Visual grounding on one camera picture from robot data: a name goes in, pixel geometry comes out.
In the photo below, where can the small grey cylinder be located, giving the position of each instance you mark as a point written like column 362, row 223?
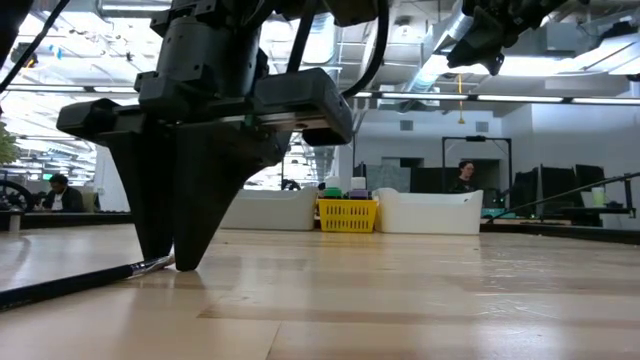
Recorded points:
column 14, row 222

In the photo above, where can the green artificial plant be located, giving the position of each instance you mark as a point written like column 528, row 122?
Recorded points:
column 6, row 147

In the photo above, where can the black spoked wheel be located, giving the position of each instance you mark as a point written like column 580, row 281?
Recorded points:
column 12, row 195

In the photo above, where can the purple paint bottle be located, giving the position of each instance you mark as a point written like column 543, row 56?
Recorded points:
column 359, row 194

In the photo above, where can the black metal stand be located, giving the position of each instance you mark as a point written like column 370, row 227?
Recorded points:
column 627, row 195

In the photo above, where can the white plastic bin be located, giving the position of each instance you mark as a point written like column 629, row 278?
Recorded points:
column 430, row 212

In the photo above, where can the black station frame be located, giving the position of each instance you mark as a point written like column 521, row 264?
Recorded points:
column 475, row 138

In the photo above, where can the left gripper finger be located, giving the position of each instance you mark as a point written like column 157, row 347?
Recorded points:
column 210, row 200
column 145, row 200

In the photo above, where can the white building pillar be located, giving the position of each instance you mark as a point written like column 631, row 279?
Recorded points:
column 107, row 185

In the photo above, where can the long thin black paintbrush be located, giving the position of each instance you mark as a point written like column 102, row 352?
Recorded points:
column 75, row 282

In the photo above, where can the black beam with light strips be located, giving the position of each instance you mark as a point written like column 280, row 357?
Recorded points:
column 500, row 98

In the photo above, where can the person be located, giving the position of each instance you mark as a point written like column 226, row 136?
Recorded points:
column 62, row 197
column 465, row 180

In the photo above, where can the black ceiling device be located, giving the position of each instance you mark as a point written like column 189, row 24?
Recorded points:
column 23, row 54

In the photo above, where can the black aluminium table frame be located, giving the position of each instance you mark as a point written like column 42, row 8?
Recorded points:
column 575, row 233

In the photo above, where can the black computer monitor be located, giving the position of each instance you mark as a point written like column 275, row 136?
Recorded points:
column 557, row 187
column 526, row 192

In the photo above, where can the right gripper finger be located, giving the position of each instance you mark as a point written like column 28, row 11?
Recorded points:
column 475, row 42
column 495, row 64

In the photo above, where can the grey plastic bin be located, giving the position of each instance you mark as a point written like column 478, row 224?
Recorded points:
column 272, row 210

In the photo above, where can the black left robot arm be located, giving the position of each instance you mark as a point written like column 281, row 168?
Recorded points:
column 355, row 10

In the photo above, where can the green cup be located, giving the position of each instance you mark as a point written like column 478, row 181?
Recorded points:
column 598, row 196

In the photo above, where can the yellow plastic basket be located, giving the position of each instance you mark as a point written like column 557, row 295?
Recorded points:
column 347, row 216

